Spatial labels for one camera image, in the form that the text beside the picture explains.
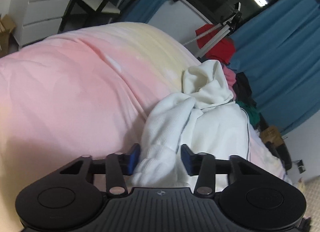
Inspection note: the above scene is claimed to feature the green garment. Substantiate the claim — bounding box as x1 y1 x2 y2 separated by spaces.
236 100 260 128

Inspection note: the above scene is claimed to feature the pink garment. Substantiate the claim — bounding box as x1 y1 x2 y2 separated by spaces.
222 65 236 99

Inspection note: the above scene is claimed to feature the wall power socket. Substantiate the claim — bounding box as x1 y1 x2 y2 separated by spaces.
297 160 306 174

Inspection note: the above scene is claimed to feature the white drawer cabinet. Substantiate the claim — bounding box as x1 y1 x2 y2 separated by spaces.
9 0 70 48

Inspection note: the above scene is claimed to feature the black garment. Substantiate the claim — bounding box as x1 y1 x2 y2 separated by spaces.
233 72 257 107

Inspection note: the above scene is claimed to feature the blue curtain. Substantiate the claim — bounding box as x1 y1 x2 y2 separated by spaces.
121 0 319 134

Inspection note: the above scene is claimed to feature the cardboard box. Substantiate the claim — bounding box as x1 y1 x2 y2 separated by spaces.
0 15 16 58

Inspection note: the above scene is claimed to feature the brown paper bag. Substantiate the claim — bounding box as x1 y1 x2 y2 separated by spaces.
260 126 285 147

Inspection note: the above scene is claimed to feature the white zip hoodie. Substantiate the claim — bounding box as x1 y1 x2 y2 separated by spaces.
131 60 249 188

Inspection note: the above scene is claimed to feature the pastel rainbow duvet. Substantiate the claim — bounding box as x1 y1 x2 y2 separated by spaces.
0 22 293 232

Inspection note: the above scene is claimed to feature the red garment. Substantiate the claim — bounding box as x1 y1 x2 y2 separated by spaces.
195 24 236 65

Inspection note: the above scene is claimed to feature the black chair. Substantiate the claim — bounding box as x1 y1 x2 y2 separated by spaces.
60 0 121 31

